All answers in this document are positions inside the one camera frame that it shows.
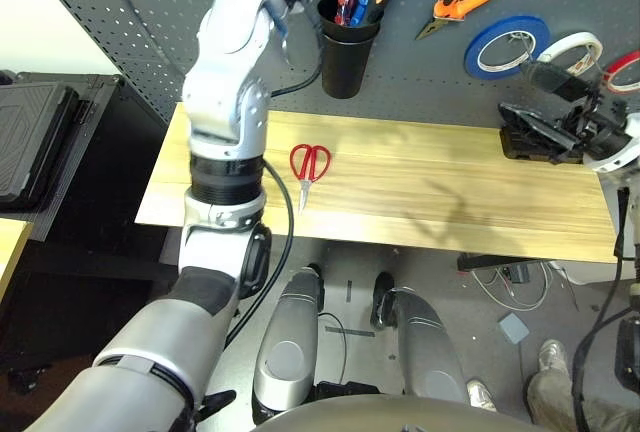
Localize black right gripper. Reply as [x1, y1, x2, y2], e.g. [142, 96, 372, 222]
[498, 61, 634, 158]

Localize red tape roll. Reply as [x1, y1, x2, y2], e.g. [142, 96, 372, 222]
[602, 50, 640, 96]

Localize orange black needle-nose pliers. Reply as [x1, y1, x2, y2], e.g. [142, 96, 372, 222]
[414, 0, 519, 42]

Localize red handled scissors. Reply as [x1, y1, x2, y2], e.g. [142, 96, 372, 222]
[289, 143, 332, 215]

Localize grey perforated pegboard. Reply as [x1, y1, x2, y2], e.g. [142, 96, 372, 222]
[19, 0, 640, 128]

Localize black ribbed tool case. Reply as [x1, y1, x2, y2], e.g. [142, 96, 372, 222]
[498, 124, 586, 166]

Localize metal tape peg hook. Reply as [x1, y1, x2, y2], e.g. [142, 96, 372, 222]
[507, 31, 536, 66]

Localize white tape roll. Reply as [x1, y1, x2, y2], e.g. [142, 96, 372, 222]
[537, 31, 605, 78]

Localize blue tape roll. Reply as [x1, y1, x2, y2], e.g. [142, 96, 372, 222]
[463, 14, 551, 81]

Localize black plastic cup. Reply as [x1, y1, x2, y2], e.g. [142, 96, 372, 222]
[317, 0, 381, 100]

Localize black table leg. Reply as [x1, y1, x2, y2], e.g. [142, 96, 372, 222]
[457, 251, 546, 273]

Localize black floor power adapter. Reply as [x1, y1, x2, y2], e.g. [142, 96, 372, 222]
[502, 264, 531, 286]

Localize grey square floor box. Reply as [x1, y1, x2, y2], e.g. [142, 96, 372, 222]
[497, 312, 531, 346]

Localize white grey sneaker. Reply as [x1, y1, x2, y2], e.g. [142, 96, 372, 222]
[467, 379, 499, 413]
[538, 339, 571, 378]

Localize silver robot right leg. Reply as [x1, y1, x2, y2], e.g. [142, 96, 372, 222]
[372, 271, 471, 406]

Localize silver robot leg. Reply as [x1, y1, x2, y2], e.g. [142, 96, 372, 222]
[252, 264, 326, 426]
[372, 271, 471, 406]

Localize person's olive trouser leg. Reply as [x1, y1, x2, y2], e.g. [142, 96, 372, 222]
[527, 366, 640, 432]

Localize black hard equipment case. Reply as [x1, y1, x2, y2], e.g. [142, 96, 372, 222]
[0, 81, 81, 208]

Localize grey robot torso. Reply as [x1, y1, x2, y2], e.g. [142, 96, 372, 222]
[252, 394, 551, 432]

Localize silver robot left leg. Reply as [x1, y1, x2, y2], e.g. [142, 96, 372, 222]
[252, 264, 326, 426]

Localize black rolling cabinet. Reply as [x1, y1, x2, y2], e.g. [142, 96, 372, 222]
[0, 69, 181, 393]

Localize light wooden side table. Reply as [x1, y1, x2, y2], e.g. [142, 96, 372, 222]
[0, 219, 34, 303]

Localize blue handled screwdriver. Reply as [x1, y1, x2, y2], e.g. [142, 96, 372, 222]
[349, 0, 377, 28]

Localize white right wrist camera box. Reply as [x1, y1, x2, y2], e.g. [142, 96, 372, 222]
[582, 111, 640, 176]

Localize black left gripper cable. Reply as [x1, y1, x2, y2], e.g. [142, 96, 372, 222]
[269, 16, 326, 99]

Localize white floor cable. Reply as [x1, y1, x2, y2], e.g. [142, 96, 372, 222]
[472, 261, 554, 313]

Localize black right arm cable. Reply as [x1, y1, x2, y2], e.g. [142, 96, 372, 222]
[571, 186, 640, 432]

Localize thin black cable loop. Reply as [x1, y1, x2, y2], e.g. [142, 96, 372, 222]
[319, 311, 349, 386]

